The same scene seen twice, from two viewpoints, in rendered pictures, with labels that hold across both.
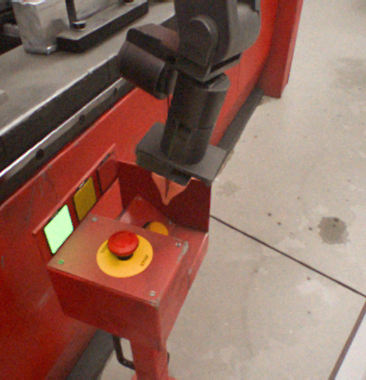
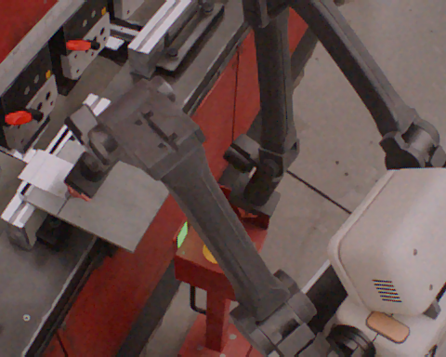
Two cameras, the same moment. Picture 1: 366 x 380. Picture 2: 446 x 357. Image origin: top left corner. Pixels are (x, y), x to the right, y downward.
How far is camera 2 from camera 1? 118 cm
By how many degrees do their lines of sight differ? 12
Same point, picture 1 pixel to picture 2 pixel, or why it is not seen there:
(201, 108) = (268, 187)
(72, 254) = (188, 247)
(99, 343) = (160, 292)
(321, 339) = not seen: hidden behind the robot
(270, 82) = not seen: outside the picture
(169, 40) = (253, 152)
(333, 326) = not seen: hidden behind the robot
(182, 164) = (255, 205)
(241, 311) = (295, 269)
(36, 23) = (145, 61)
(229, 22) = (282, 166)
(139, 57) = (237, 157)
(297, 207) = (368, 154)
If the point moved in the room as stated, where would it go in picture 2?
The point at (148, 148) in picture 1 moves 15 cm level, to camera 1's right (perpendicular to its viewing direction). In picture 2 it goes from (237, 195) to (306, 198)
